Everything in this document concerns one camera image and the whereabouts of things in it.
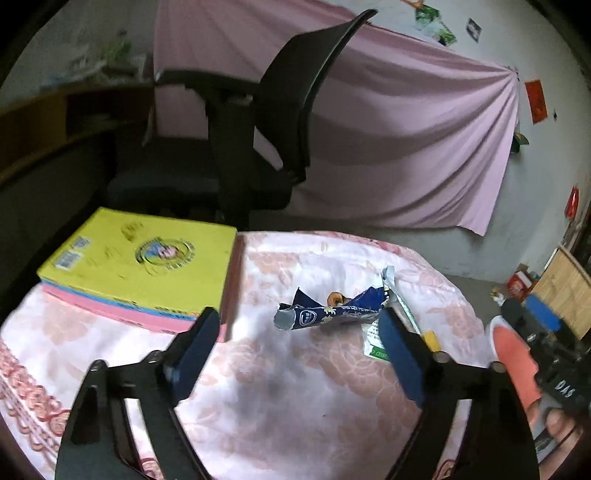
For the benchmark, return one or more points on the green photo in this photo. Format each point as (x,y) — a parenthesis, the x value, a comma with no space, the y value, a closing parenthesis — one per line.
(442,33)
(427,16)

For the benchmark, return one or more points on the red hanging packet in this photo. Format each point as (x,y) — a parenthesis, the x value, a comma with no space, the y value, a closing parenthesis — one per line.
(574,202)

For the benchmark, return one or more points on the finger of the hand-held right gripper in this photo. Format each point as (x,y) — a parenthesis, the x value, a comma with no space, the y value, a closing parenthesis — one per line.
(545,316)
(519,318)

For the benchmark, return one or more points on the orange basin with white rim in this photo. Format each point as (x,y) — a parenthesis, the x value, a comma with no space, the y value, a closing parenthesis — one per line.
(512,355)

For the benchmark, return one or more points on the dark blue snack wrapper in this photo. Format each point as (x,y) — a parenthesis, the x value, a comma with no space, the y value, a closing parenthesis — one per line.
(323,316)

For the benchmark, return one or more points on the small yellow wrapper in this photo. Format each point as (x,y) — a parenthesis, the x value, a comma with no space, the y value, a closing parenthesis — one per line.
(432,341)

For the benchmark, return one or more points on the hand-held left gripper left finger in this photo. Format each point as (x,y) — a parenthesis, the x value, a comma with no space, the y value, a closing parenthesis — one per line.
(196,355)

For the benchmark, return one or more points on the light wooden board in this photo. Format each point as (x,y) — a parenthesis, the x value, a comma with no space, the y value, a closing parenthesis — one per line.
(565,286)

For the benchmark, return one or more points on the pink hanging cloth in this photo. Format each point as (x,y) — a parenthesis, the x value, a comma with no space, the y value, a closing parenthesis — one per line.
(415,138)

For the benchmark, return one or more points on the floral pink blanket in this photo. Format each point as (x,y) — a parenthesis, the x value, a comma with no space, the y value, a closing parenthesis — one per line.
(277,406)

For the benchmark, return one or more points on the pile of papers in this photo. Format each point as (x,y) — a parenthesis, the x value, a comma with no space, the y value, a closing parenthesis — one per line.
(92,69)

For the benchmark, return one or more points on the white green plastic bag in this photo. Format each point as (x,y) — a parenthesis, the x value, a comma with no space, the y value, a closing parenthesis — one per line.
(117,48)

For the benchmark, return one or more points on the red paper sheet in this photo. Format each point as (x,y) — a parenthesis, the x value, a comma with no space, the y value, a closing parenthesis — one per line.
(536,101)

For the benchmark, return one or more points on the red white carton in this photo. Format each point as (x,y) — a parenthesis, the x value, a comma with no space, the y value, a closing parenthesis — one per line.
(519,284)

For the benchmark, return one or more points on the wooden desk shelf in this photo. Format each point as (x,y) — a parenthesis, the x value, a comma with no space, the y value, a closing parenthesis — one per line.
(46,120)

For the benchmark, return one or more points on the black and white photo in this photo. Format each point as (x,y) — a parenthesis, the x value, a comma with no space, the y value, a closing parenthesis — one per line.
(473,29)

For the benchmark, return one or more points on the green cap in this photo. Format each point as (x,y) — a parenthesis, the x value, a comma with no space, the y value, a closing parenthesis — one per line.
(519,142)

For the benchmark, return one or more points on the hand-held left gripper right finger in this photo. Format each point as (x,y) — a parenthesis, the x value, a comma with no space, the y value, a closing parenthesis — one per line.
(401,355)

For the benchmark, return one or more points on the black office chair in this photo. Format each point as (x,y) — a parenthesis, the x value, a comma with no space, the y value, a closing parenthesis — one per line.
(286,115)

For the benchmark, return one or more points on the pink box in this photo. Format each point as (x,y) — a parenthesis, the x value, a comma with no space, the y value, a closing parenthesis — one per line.
(138,318)

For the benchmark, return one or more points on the person's right hand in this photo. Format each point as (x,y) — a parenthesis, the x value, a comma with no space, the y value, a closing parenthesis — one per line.
(558,427)

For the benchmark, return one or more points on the white green wrapper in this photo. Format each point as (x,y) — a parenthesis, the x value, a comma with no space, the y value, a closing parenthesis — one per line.
(376,344)

